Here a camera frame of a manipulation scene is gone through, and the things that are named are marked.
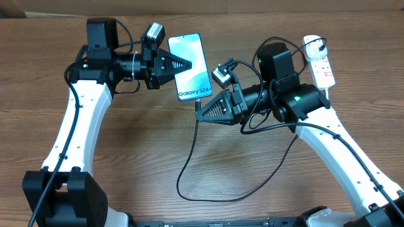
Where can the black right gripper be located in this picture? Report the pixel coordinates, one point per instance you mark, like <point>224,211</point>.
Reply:
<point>234,103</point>

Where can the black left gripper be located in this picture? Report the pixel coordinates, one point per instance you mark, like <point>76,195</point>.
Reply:
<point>163,58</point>

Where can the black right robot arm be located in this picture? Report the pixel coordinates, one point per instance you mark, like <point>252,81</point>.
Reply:
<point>306,111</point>

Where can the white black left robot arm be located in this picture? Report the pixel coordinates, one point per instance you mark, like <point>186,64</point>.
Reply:
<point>64,192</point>

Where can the white charger plug adapter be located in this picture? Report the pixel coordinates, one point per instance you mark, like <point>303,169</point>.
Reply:
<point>314,47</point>

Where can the white power strip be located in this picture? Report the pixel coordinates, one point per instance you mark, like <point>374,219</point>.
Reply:
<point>322,73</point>

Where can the brown cardboard backdrop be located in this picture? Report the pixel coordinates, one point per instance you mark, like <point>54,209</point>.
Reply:
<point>23,8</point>

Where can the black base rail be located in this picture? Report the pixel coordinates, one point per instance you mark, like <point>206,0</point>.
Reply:
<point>271,222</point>

